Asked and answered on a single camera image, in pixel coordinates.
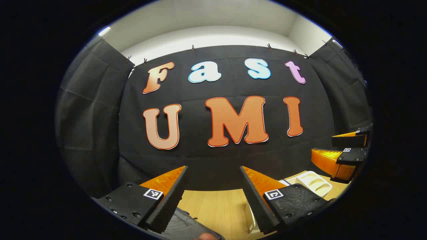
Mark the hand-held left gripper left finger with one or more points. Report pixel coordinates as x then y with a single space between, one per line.
173 196

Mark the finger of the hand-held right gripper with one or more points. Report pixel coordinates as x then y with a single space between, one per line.
347 141
350 156

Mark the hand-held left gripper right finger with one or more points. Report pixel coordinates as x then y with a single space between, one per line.
257 203

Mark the dark grey schoolbag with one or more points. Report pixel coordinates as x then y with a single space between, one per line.
183 226

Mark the white bookshelf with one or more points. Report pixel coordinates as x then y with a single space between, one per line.
313 183

